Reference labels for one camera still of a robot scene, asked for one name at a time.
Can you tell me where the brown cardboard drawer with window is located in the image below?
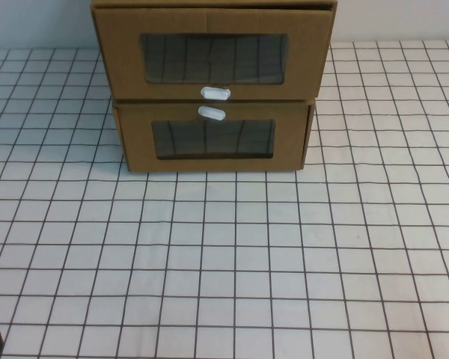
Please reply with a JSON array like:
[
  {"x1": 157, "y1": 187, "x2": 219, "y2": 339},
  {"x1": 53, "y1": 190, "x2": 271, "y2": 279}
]
[
  {"x1": 93, "y1": 6, "x2": 334, "y2": 103},
  {"x1": 113, "y1": 99, "x2": 311, "y2": 174}
]

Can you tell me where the brown cardboard shoe box shell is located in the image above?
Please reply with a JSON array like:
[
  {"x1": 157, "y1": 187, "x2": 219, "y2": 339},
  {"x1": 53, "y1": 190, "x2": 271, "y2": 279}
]
[{"x1": 91, "y1": 0, "x2": 340, "y2": 173}]

